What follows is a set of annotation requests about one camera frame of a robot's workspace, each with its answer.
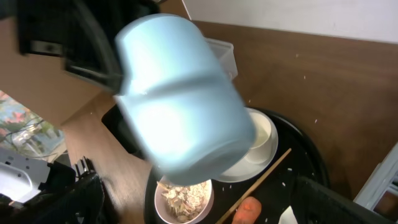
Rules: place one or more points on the black rectangular tray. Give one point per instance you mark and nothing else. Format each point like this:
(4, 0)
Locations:
(115, 123)

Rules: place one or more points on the white plastic fork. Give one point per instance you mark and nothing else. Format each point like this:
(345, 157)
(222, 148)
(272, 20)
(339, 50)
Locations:
(287, 217)

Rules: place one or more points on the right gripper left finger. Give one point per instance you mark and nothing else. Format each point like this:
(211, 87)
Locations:
(81, 32)

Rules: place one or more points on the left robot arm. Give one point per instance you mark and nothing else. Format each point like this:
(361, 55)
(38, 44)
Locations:
(70, 195)

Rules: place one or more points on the grey dishwasher rack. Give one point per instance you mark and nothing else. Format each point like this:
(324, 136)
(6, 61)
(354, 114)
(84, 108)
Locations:
(383, 179)

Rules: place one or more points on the pink bowl with food scraps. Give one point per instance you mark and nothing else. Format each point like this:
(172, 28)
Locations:
(176, 204)

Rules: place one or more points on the light blue cup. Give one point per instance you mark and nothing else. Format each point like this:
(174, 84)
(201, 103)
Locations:
(178, 102)

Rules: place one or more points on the grey round plate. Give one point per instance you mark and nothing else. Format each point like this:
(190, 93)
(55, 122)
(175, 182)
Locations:
(244, 170)

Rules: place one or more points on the white paper cup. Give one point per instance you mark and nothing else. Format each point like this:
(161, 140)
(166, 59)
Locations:
(260, 151)

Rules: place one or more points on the clear plastic bin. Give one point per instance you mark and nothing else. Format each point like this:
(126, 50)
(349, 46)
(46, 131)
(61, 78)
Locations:
(224, 51)

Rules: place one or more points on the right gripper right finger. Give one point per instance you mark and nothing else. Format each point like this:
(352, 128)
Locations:
(311, 202)

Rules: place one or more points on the round black serving tray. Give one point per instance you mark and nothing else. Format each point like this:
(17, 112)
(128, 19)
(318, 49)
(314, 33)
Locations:
(274, 192)

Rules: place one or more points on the orange carrot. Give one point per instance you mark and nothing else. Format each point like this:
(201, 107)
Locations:
(248, 211)

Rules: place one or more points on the wooden chopstick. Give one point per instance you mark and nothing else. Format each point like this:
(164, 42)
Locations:
(254, 186)

